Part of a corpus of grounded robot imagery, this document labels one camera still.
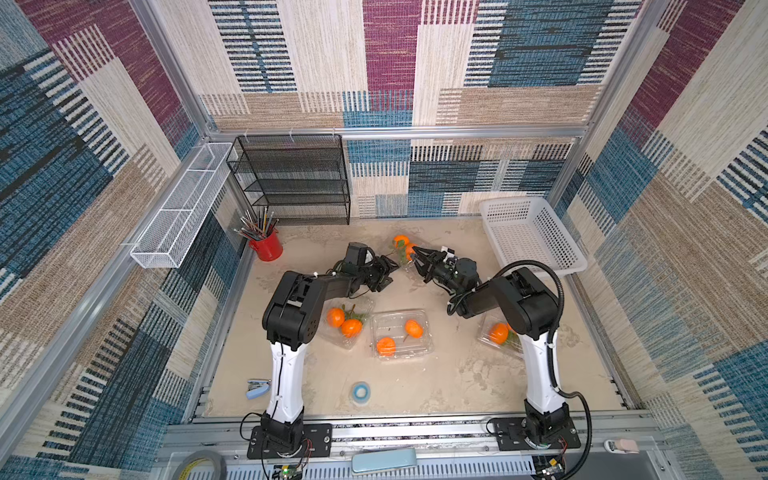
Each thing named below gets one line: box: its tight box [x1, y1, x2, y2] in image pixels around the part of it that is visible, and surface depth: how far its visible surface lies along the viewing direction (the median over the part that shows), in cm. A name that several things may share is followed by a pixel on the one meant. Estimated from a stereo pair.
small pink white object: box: [604, 438, 639, 454], surface depth 71 cm
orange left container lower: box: [341, 319, 363, 338], surface depth 89 cm
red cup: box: [248, 228, 284, 262], surface depth 110 cm
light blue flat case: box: [351, 448, 417, 475], surface depth 72 cm
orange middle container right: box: [404, 319, 423, 339], surface depth 89 cm
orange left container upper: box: [326, 307, 345, 328], surface depth 91 cm
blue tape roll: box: [351, 381, 371, 406], surface depth 82 cm
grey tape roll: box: [173, 450, 227, 480], surface depth 70 cm
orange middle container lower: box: [376, 336, 397, 357], surface depth 87 cm
